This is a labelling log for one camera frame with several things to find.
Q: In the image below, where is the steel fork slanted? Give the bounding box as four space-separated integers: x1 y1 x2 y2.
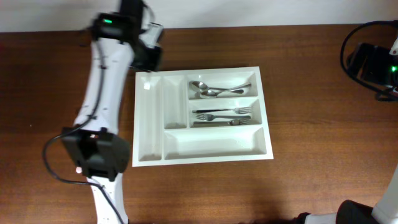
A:
193 113 251 121

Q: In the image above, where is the white cutlery tray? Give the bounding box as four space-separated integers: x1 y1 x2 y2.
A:
132 67 274 167

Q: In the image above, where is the steel fork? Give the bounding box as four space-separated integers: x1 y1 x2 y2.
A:
192 119 250 126

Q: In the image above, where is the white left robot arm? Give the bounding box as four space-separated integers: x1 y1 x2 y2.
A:
61 13 164 223

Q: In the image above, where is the steel tablespoon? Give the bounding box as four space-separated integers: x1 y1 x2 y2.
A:
199 83 252 98
188 80 245 94

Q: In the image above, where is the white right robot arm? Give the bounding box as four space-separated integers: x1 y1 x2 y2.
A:
294 20 397 224

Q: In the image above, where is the steel fork horizontal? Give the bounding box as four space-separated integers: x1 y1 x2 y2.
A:
192 107 252 114

